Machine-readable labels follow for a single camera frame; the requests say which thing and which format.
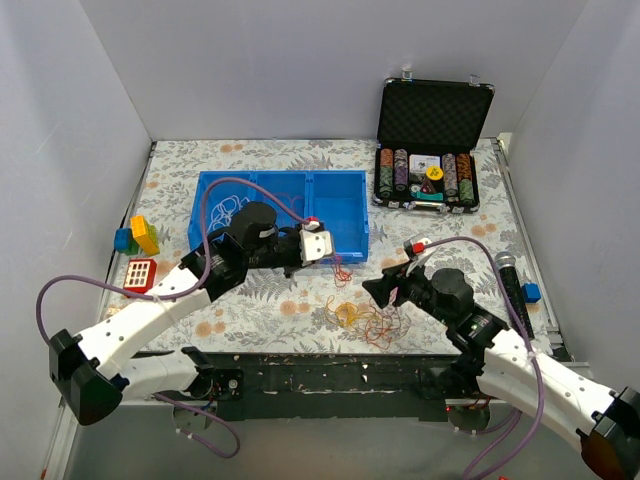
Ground black poker chip case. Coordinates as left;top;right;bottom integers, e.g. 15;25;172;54
372;71;495;214

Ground small blue block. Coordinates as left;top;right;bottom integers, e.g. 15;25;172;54
521;282;542;304

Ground purple cable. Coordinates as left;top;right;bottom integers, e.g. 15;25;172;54
36;177;321;459
417;235;546;480

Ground stacked colourful toy bricks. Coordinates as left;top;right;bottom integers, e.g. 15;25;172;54
113;215;160;256

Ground red orange cable tangle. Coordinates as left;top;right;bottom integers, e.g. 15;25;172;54
323;294;404;349

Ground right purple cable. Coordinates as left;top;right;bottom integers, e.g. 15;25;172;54
417;235;546;480

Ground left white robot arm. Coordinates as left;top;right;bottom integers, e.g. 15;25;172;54
45;202;332;426

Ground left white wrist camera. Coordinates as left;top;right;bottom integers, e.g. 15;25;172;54
300;230;335;264

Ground black microphone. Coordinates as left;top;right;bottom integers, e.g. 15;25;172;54
495;251;535;340

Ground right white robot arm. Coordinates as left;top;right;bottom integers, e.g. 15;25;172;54
363;265;639;479

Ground black base beam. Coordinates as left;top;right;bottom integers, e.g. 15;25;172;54
149;344;514;424

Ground blue three-compartment bin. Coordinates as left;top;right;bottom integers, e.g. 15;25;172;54
187;170;369;264

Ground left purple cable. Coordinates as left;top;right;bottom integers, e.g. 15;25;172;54
36;177;321;459

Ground floral table mat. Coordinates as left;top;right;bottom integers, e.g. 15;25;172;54
102;138;555;355

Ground red thin cable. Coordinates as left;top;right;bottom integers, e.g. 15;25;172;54
264;189;354;289

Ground white thin cable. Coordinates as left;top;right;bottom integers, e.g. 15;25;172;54
207;194;251;234

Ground red white toy brick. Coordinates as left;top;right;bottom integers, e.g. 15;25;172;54
123;258;157;294

